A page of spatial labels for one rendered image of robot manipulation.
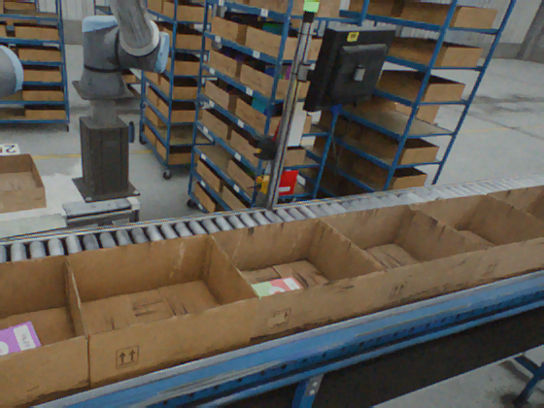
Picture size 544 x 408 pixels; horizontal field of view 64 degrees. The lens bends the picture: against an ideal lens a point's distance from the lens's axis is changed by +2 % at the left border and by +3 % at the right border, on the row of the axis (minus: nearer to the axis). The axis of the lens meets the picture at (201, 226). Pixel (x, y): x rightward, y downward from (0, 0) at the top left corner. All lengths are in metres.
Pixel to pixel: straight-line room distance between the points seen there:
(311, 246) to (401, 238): 0.39
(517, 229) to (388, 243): 0.46
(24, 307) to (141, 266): 0.31
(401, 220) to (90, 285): 1.10
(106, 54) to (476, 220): 1.59
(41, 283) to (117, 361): 0.31
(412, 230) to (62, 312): 1.19
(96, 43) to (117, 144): 0.41
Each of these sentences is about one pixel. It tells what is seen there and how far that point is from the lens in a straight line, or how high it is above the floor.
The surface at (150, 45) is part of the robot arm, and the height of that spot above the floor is 1.43.
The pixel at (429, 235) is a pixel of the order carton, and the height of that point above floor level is 0.99.
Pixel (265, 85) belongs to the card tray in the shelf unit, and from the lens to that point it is 2.47.
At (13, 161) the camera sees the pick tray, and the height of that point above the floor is 0.81.
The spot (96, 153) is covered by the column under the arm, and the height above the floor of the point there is 0.97.
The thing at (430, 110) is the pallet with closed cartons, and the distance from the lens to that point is 6.93.
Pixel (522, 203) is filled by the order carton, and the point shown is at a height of 0.97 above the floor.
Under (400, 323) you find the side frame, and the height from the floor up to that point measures 0.91.
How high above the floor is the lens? 1.67
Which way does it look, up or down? 31 degrees down
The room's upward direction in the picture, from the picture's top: 7 degrees clockwise
